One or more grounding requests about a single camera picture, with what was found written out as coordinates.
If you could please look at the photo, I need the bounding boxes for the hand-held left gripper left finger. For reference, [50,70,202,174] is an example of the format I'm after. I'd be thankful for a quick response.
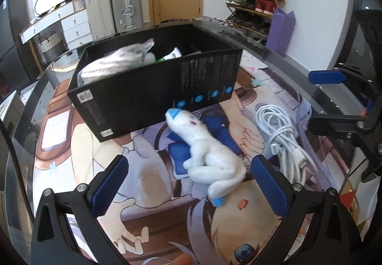
[30,154,129,265]

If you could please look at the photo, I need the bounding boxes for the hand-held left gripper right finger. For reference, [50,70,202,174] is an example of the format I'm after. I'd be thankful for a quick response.
[251,154,363,265]

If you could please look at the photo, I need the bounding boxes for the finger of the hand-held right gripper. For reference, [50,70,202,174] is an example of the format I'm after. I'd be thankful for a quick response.
[309,98,379,136]
[309,64,373,95]

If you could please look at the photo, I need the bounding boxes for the white plush toy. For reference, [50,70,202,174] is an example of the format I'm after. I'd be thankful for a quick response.
[165,108,247,206]

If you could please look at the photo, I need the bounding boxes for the black cardboard box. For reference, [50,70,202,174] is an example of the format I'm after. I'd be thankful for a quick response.
[67,23,244,143]

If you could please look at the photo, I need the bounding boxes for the plastic-wrapped white sock pack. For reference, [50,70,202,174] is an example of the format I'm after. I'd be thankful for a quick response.
[78,39,156,86]

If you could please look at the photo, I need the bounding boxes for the green white packet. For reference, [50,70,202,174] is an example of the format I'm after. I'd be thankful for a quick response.
[155,48,182,62]

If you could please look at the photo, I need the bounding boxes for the printed cartoon table mat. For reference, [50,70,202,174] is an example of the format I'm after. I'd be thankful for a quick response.
[33,50,359,265]

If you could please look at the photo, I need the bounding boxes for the brown cardboard box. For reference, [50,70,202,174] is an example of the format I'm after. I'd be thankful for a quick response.
[340,175,365,224]

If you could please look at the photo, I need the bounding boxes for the purple bag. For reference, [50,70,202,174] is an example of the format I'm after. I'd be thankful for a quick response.
[265,8,296,55]

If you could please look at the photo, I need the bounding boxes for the woven laundry basket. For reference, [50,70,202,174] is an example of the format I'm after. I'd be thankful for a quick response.
[39,32,67,63]

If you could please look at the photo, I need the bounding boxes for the white suitcase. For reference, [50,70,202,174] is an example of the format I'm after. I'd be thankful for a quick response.
[85,0,116,42]

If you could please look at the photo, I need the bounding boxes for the white dressing table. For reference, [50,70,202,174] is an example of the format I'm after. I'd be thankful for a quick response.
[19,0,87,45]

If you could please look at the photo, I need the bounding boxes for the silver suitcase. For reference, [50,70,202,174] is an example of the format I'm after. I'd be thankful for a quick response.
[111,0,144,33]

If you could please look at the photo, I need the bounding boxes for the black refrigerator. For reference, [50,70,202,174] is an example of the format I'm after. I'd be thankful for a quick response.
[0,0,30,83]

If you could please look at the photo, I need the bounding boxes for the white cable bundle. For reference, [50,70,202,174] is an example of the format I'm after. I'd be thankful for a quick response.
[255,104,318,186]

